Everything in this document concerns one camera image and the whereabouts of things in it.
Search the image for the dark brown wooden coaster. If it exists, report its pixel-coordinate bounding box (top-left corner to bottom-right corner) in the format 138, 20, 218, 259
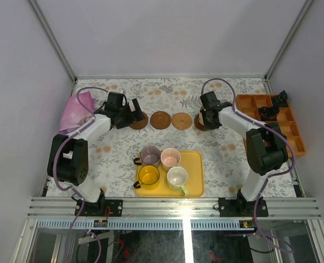
129, 112, 149, 130

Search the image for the pale green mug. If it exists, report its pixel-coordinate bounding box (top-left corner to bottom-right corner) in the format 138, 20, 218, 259
198, 106, 204, 126

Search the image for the reddish brown wooden coaster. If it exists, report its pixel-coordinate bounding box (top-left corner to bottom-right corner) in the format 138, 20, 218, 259
194, 114, 206, 131

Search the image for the woven rattan coaster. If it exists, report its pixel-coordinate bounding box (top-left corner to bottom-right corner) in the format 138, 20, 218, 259
172, 112, 192, 130

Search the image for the white mug green handle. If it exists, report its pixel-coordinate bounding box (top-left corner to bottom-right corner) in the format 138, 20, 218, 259
167, 167, 189, 196

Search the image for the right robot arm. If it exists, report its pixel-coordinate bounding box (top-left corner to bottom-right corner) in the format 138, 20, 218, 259
200, 92, 288, 216

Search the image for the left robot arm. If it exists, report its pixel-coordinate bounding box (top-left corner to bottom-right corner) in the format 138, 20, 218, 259
47, 88, 145, 216

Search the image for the pink cup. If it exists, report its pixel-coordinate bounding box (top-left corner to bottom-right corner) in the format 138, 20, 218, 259
161, 148, 181, 172

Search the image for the orange compartment organizer tray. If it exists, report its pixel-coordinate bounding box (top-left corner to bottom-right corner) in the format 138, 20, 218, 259
236, 94, 306, 157

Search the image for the black coiled item middle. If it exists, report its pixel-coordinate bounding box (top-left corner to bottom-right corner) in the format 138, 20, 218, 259
258, 106, 280, 121

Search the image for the black coiled item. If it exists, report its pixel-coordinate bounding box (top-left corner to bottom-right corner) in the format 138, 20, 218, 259
271, 90, 288, 107
258, 106, 280, 121

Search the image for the yellow plastic tray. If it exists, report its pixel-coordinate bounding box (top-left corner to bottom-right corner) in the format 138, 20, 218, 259
134, 150, 204, 198

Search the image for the black coiled item top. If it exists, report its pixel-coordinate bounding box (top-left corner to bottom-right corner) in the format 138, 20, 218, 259
271, 90, 288, 107

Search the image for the purple mug black handle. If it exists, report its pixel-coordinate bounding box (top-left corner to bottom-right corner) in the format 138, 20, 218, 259
133, 146, 161, 168

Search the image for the yellow mug black handle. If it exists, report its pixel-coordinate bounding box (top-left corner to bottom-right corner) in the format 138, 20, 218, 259
133, 165, 160, 190

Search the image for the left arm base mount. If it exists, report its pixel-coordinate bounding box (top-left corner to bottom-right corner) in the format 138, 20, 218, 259
75, 199, 123, 218

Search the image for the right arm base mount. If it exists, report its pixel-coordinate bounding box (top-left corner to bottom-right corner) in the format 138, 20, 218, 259
218, 197, 269, 218

